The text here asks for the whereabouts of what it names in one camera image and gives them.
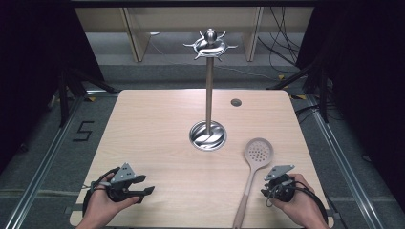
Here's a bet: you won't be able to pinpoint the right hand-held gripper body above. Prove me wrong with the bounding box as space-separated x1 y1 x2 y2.
263 164 297 203

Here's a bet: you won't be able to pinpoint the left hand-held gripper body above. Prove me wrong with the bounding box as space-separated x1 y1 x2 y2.
106 162 143 203

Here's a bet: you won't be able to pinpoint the pale pink slotted spoon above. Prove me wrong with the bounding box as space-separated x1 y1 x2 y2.
231 136 275 229

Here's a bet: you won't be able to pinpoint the person's left hand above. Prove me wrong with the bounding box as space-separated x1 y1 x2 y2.
75 173 141 229

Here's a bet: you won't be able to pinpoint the person's right hand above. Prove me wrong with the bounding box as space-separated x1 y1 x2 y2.
272 173 330 229

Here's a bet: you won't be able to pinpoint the black tripod stand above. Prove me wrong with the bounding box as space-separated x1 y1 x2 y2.
55 67 119 129
266 56 330 124

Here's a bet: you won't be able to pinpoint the silver metal utensil stand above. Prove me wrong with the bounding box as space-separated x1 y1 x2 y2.
182 28 239 153

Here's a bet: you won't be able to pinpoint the black curtain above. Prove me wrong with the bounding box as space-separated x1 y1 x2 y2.
0 0 106 175
295 0 405 211

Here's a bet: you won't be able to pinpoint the light wooden shelf unit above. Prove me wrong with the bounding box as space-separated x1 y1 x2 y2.
74 6 315 63

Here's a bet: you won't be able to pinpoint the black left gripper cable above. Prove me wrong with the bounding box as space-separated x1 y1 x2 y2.
81 167 121 218

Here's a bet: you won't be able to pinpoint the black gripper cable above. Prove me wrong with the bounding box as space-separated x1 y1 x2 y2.
266 179 330 225
81 167 121 218

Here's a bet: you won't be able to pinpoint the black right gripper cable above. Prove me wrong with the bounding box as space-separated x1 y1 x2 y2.
266 179 330 225

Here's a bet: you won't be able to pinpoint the aluminium floor rail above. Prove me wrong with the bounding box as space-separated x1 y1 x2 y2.
288 94 383 229
3 90 122 229

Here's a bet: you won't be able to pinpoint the black hanging cables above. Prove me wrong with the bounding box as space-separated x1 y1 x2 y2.
257 6 303 67

